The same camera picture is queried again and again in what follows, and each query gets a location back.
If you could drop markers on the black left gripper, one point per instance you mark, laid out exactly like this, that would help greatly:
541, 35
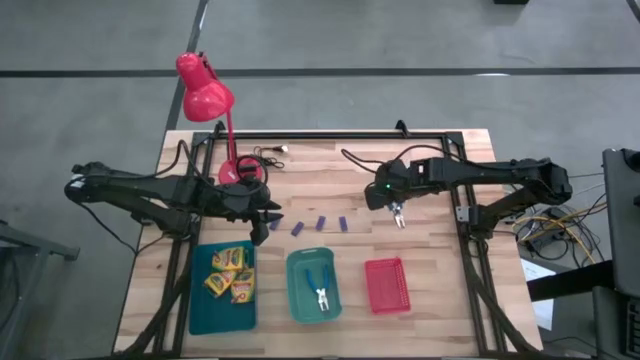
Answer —
240, 200

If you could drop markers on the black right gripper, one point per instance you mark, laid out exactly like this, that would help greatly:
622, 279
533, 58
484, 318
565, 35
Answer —
395, 180

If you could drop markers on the purple battery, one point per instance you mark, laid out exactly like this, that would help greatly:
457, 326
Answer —
275, 226
297, 228

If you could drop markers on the small purple eraser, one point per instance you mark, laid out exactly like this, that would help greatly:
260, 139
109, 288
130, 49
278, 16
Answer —
343, 223
321, 223

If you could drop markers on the yellow crayon box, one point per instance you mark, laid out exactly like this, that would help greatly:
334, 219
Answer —
217, 283
243, 290
227, 259

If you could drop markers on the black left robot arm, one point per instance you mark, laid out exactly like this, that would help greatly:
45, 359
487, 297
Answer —
145, 187

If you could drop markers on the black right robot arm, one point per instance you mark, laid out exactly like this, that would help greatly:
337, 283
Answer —
475, 170

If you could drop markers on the teal plastic bin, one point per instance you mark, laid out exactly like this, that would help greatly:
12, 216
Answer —
296, 300

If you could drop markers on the red mesh plastic basket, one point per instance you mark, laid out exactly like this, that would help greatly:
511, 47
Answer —
387, 287

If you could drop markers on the dark blue plastic bin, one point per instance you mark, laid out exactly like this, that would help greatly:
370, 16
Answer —
220, 320

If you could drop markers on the red desk lamp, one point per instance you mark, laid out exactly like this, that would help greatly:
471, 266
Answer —
205, 95

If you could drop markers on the white paper sheet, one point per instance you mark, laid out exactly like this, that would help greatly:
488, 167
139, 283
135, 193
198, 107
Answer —
535, 270

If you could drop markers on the black floor object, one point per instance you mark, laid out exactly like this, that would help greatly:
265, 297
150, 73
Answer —
510, 2

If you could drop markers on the dark grey desk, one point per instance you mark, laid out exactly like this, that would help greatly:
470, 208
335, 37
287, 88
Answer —
622, 225

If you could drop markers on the grey metal cart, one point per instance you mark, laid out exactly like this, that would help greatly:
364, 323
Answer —
35, 241

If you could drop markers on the silver metal bracket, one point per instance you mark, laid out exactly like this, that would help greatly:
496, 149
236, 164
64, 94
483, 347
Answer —
462, 214

